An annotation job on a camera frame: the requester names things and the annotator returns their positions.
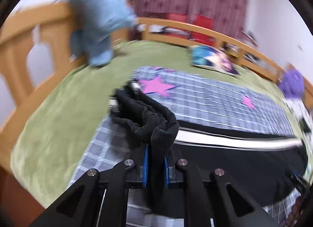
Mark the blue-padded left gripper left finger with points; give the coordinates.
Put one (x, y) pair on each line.
(97, 198)

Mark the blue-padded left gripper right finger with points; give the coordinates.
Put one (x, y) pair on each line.
(214, 198)

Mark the black pants with white stripe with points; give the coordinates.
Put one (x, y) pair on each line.
(261, 163)

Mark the green plush bedspread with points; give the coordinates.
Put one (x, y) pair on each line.
(55, 137)

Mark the grey grid blanket with stars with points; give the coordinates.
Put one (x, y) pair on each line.
(192, 98)

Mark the white black-spotted cloth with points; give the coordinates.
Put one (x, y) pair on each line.
(303, 116)

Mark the purple plush toy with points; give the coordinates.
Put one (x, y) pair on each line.
(292, 84)

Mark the colourful geometric pillow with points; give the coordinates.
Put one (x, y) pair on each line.
(211, 58)

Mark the red chair left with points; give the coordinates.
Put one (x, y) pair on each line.
(175, 31)

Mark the wooden bed frame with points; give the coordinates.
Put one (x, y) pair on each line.
(57, 23)

